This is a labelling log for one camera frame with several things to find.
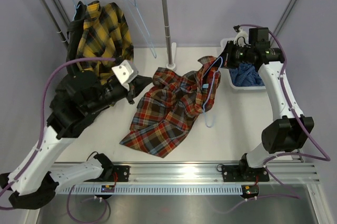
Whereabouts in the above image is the blue checked shirt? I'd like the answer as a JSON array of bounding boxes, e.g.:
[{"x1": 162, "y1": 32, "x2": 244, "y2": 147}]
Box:
[{"x1": 229, "y1": 63, "x2": 264, "y2": 87}]

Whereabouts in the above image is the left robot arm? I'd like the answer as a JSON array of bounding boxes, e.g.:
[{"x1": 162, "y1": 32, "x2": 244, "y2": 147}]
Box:
[{"x1": 1, "y1": 71, "x2": 152, "y2": 210}]

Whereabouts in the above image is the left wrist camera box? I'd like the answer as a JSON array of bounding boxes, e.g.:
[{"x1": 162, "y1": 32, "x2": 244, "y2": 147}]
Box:
[{"x1": 112, "y1": 60, "x2": 138, "y2": 91}]

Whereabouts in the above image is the red plaid shirt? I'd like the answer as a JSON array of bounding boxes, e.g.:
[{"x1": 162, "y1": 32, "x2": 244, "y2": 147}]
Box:
[{"x1": 120, "y1": 56, "x2": 221, "y2": 158}]

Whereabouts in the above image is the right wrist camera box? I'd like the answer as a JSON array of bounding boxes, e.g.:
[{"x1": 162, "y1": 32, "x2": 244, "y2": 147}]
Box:
[{"x1": 233, "y1": 25, "x2": 249, "y2": 47}]

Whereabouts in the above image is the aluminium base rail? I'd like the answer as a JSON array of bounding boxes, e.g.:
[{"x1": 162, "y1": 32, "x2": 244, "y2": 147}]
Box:
[{"x1": 52, "y1": 160, "x2": 321, "y2": 186}]

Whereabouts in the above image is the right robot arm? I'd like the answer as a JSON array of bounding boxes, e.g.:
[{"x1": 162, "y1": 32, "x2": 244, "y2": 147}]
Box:
[{"x1": 220, "y1": 25, "x2": 314, "y2": 182}]

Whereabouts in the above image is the white plastic basket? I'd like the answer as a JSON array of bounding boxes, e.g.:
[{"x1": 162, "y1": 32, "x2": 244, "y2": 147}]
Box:
[{"x1": 220, "y1": 38, "x2": 266, "y2": 91}]

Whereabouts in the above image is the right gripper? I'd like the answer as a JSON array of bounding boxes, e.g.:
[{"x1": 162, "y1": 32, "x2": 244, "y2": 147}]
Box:
[{"x1": 212, "y1": 41, "x2": 254, "y2": 70}]

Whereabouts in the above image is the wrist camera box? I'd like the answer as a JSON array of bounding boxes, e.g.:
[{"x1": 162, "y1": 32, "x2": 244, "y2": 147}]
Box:
[
  {"x1": 112, "y1": 60, "x2": 138, "y2": 91},
  {"x1": 233, "y1": 25, "x2": 249, "y2": 47}
]

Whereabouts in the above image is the white slotted cable duct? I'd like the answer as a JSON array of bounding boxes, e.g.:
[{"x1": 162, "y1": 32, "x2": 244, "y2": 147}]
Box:
[{"x1": 59, "y1": 184, "x2": 243, "y2": 196}]

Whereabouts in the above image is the black shirt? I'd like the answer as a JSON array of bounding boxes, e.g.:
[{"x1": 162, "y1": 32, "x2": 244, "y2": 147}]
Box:
[{"x1": 49, "y1": 0, "x2": 106, "y2": 140}]

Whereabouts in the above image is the blue hanger of red shirt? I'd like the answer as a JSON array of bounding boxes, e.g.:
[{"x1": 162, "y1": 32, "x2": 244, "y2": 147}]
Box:
[{"x1": 202, "y1": 56, "x2": 223, "y2": 128}]

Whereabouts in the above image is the yellow plaid shirt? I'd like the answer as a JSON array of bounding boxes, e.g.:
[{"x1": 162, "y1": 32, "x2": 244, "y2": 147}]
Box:
[{"x1": 76, "y1": 1, "x2": 134, "y2": 84}]

